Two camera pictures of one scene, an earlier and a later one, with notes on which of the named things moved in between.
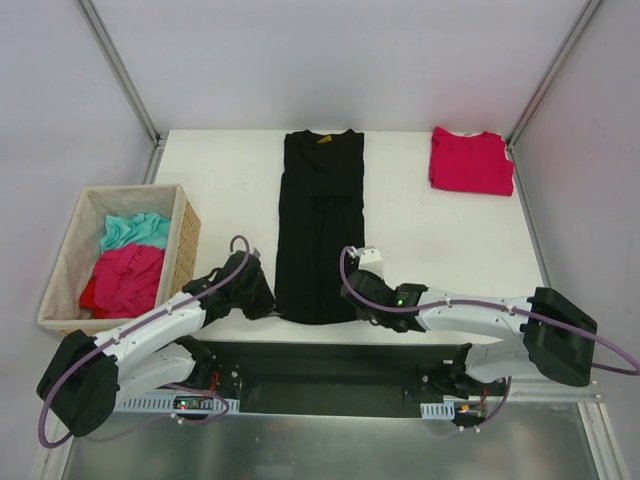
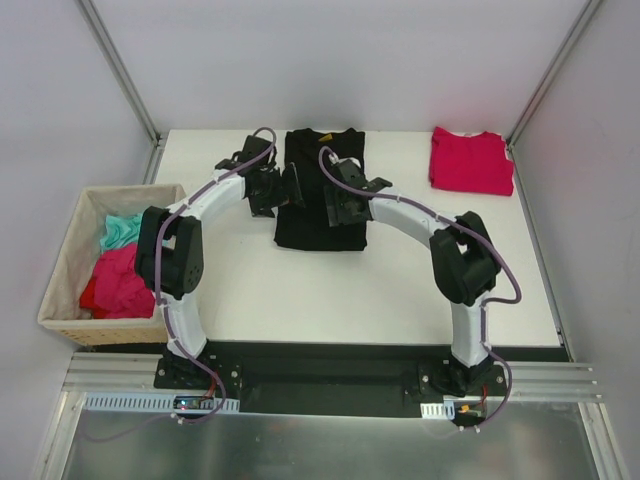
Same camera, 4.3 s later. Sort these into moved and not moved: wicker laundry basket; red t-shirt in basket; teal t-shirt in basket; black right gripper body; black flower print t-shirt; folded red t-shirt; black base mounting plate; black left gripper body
Moved: black left gripper body; black flower print t-shirt; black right gripper body
Not moved: black base mounting plate; folded red t-shirt; teal t-shirt in basket; red t-shirt in basket; wicker laundry basket
